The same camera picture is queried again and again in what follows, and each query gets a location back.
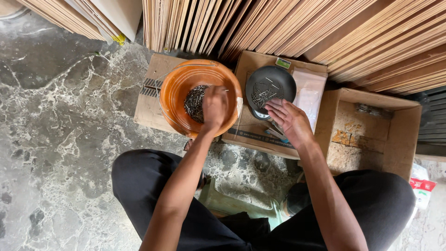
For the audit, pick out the open empty cardboard box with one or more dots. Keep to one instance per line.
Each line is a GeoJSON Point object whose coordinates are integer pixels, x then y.
{"type": "Point", "coordinates": [400, 146]}

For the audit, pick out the clear plastic bags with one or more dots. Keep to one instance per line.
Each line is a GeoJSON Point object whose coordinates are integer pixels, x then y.
{"type": "Point", "coordinates": [308, 94]}

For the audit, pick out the scale base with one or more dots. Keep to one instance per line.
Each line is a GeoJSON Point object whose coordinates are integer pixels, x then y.
{"type": "Point", "coordinates": [259, 115]}

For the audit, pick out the large stack of plywood sheets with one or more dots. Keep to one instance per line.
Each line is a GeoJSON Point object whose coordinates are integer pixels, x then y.
{"type": "Point", "coordinates": [278, 24]}

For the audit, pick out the orange plastic bucket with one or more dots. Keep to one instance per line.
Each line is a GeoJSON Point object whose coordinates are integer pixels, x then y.
{"type": "Point", "coordinates": [174, 87]}

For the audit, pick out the person's left leg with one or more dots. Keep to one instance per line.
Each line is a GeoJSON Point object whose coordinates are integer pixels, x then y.
{"type": "Point", "coordinates": [139, 188]}

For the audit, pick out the black round scale pan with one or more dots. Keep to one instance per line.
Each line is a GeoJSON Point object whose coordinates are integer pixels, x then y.
{"type": "Point", "coordinates": [275, 75]}

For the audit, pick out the person's left hand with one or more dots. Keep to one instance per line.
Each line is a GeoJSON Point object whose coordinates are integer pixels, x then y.
{"type": "Point", "coordinates": [215, 109]}

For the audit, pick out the small stack of plywood sheets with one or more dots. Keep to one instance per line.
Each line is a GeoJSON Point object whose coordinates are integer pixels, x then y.
{"type": "Point", "coordinates": [87, 17]}

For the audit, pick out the green label sticker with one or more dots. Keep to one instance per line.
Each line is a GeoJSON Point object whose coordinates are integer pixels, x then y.
{"type": "Point", "coordinates": [283, 63]}

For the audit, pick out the white red plastic bag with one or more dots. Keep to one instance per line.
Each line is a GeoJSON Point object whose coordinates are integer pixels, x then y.
{"type": "Point", "coordinates": [421, 190]}

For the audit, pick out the blue white small tool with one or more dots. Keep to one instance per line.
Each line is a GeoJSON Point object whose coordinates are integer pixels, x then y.
{"type": "Point", "coordinates": [275, 134]}

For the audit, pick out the closed cardboard box with tape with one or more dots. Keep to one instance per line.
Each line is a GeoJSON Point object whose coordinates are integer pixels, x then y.
{"type": "Point", "coordinates": [146, 111]}

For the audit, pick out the person's leg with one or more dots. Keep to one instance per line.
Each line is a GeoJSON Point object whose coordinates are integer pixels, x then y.
{"type": "Point", "coordinates": [383, 209]}
{"type": "Point", "coordinates": [139, 188]}

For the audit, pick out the person's left fingers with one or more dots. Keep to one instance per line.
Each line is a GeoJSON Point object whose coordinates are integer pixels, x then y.
{"type": "Point", "coordinates": [214, 94]}

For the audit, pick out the person's right leg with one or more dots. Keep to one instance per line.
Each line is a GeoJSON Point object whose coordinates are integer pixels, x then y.
{"type": "Point", "coordinates": [383, 209]}

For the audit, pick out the black plastic crate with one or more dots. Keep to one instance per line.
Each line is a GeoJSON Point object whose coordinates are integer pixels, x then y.
{"type": "Point", "coordinates": [433, 118]}

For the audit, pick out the person's right foot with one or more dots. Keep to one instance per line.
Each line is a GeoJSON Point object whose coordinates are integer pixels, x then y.
{"type": "Point", "coordinates": [296, 200]}

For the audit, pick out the person's right hand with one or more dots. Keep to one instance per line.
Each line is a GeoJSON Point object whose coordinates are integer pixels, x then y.
{"type": "Point", "coordinates": [294, 125]}

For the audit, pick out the pile of nails in bucket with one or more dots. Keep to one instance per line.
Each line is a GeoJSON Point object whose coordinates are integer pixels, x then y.
{"type": "Point", "coordinates": [193, 104]}

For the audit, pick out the green plastic stool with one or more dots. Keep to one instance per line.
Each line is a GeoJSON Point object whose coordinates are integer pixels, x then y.
{"type": "Point", "coordinates": [226, 205]}

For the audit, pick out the printed flat cardboard box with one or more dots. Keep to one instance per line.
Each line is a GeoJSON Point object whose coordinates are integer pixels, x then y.
{"type": "Point", "coordinates": [251, 137]}

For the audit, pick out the person's right fingers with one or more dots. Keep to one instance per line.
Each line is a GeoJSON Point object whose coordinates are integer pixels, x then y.
{"type": "Point", "coordinates": [277, 109]}

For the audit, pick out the clear bag of nails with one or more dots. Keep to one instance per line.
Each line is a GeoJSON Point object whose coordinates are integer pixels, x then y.
{"type": "Point", "coordinates": [374, 111]}

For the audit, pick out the heap of nails in pan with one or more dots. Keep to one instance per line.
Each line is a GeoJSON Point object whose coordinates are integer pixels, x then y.
{"type": "Point", "coordinates": [263, 94]}

